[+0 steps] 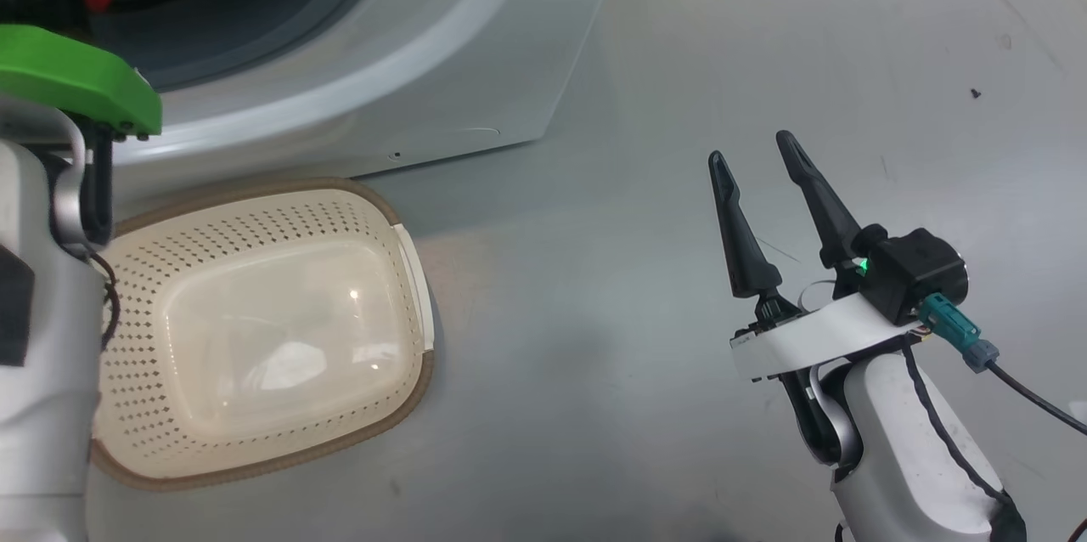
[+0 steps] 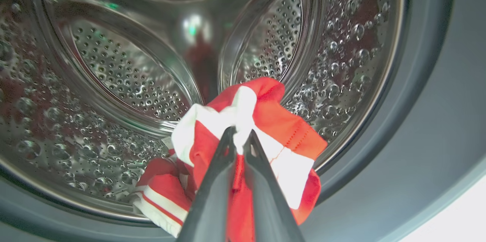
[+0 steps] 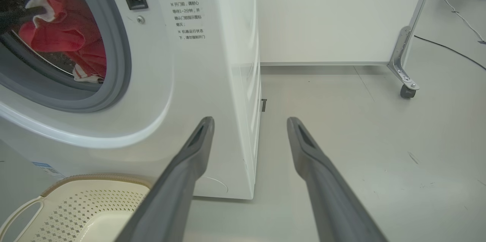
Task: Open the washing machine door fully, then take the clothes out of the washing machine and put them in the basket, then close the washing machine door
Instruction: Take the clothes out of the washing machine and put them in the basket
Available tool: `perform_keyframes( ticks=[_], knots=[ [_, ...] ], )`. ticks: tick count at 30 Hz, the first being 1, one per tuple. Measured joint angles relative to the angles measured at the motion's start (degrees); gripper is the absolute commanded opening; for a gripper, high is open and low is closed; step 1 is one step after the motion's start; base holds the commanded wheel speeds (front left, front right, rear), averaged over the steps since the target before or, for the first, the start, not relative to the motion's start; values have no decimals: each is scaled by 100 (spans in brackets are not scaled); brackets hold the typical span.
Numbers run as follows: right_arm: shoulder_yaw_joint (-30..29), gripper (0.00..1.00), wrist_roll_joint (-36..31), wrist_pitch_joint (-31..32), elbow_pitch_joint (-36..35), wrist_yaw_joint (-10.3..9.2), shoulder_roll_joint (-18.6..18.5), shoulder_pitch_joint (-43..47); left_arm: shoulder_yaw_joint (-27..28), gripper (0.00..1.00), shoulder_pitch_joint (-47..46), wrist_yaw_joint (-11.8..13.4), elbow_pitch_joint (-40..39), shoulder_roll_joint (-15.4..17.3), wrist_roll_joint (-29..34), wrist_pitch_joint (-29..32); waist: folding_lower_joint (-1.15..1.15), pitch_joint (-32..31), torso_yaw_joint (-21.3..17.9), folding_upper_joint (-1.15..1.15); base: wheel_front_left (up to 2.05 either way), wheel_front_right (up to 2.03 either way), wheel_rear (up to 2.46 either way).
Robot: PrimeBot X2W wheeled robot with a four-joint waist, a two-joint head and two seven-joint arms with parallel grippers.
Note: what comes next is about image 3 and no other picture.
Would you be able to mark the small silver screw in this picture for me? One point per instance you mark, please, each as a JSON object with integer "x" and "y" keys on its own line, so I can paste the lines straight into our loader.
{"x": 141, "y": 19}

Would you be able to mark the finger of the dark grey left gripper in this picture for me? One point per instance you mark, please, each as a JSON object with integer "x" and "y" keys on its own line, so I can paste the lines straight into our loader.
{"x": 19, "y": 18}

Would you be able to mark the round white filter cover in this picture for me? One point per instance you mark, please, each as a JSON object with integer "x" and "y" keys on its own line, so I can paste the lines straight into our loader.
{"x": 218, "y": 185}

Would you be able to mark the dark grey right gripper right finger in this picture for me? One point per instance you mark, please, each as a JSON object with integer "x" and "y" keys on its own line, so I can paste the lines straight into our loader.
{"x": 334, "y": 196}

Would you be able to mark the black caster wheel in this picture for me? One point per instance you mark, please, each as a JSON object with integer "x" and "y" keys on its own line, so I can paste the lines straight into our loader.
{"x": 407, "y": 91}

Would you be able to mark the white washing machine body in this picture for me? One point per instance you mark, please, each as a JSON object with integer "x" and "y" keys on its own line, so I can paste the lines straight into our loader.
{"x": 197, "y": 94}

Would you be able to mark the silver metal caster bracket leg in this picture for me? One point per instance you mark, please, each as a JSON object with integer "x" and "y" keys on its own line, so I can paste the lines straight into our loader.
{"x": 404, "y": 52}

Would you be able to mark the cream perforated laundry basket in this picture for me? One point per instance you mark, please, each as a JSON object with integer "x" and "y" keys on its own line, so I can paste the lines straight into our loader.
{"x": 76, "y": 211}

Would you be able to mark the red and white garment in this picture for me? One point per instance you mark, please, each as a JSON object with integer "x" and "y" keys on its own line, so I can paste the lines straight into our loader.
{"x": 64, "y": 33}

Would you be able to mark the white partition panel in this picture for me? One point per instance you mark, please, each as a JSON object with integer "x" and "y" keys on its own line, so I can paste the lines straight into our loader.
{"x": 334, "y": 14}

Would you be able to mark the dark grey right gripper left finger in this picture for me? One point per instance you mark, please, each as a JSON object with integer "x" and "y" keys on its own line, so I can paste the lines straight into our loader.
{"x": 171, "y": 192}

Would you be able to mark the blue energy label sticker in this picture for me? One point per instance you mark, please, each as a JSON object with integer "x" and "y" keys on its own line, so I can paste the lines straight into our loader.
{"x": 47, "y": 169}

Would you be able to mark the steel perforated washer drum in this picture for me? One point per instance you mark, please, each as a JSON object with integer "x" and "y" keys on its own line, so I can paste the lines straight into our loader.
{"x": 49, "y": 58}

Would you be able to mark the grey rubber door gasket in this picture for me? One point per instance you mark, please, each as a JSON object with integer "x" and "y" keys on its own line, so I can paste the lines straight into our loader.
{"x": 117, "y": 63}

